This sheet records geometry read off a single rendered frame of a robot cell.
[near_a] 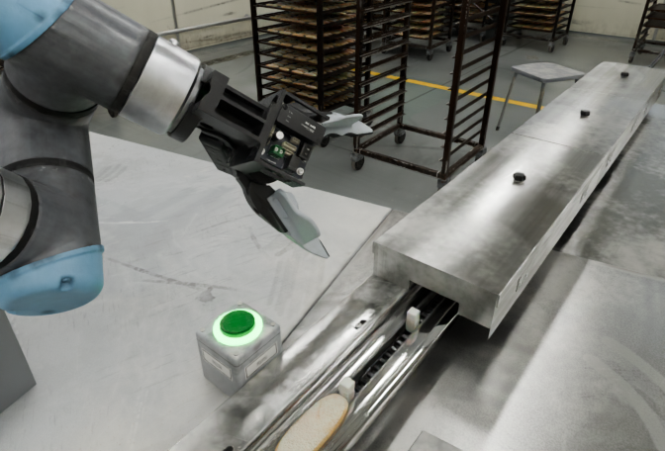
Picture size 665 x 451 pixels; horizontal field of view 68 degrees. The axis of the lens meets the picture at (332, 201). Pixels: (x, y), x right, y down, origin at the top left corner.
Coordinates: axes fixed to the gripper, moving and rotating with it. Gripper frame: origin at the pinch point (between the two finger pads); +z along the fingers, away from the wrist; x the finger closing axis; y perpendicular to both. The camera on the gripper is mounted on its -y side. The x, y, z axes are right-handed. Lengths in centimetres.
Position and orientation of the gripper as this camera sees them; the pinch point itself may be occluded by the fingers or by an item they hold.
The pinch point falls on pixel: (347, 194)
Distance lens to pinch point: 54.5
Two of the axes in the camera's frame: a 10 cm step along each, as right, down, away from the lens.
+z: 7.9, 4.0, 4.6
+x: 3.3, -9.1, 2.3
